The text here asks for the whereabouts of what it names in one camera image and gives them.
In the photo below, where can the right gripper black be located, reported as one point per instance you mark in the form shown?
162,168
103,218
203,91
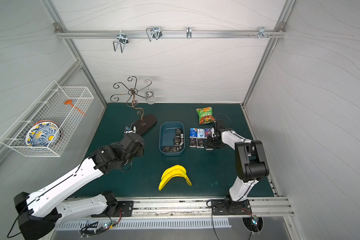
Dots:
214,141

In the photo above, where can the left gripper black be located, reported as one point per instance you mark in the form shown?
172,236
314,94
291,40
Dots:
137,132

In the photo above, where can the black Face tissue pack back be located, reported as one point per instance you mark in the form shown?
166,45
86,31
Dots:
209,145

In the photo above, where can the black face tissue pack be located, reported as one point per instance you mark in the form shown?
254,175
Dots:
209,145
193,142
200,143

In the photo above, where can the teal plastic storage box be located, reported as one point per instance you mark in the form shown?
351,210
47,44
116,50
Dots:
172,139

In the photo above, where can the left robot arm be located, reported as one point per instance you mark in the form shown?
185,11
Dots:
41,211

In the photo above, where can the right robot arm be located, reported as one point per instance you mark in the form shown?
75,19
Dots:
250,159

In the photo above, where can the green snack bag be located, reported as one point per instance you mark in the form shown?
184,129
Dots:
205,115

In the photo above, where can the metal scroll stand dark base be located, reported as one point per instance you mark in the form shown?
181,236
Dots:
145,122

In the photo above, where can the yellow banana bunch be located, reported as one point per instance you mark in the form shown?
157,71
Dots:
173,172

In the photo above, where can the clear glass cup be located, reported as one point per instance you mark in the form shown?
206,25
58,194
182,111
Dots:
150,96

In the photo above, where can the orange plastic spoon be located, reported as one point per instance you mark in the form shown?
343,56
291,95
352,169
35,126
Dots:
70,103

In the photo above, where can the blue yellow patterned plate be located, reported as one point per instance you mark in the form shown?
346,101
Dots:
43,134

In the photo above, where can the small metal hook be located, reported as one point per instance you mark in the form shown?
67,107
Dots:
189,32

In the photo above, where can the metal double hook left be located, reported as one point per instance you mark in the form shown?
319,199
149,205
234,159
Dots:
121,41

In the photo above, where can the metal double hook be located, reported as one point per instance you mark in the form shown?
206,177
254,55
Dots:
121,41
154,33

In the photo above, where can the metal double hook middle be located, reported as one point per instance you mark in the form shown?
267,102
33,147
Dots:
154,33

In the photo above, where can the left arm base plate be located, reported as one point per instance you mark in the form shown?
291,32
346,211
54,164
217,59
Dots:
126,208

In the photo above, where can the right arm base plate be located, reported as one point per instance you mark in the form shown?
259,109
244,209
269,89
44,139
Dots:
229,208

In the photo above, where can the white wire basket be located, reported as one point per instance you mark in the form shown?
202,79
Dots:
49,106

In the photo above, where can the aluminium front rail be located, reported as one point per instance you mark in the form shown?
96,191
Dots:
197,207

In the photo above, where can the aluminium rail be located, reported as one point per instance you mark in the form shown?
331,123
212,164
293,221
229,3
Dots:
197,207
167,34

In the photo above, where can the metal bracket hook right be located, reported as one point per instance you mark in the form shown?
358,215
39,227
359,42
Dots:
261,34

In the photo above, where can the aluminium top rail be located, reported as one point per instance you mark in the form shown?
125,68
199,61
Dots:
167,34

